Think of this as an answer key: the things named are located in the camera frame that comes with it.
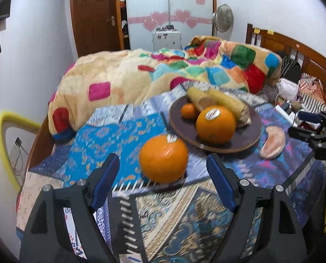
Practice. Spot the standing electric fan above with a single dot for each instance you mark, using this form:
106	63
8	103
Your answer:
223	21

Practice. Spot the large orange with sticker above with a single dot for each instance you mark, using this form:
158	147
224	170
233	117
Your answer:
164	158

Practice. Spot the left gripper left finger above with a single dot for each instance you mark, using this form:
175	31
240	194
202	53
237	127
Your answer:
61	226

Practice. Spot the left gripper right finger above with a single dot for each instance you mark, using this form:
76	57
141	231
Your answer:
280	237

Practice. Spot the small tangerine on plate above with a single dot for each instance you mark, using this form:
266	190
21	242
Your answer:
189	111

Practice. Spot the white box appliance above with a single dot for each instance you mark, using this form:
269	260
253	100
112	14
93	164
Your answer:
166	37

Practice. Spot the colourful patchwork blanket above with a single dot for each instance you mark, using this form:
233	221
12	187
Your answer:
133	76

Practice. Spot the brown wooden door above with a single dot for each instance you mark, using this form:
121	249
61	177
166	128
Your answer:
96	26

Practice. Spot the white wardrobe with hearts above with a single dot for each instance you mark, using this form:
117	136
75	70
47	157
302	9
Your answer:
189	17

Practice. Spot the dark purple round plate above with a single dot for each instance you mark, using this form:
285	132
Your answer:
243	138

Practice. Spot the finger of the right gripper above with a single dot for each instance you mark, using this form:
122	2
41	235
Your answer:
313	139
315	118

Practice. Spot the wooden bed headboard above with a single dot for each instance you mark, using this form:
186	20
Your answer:
313	63

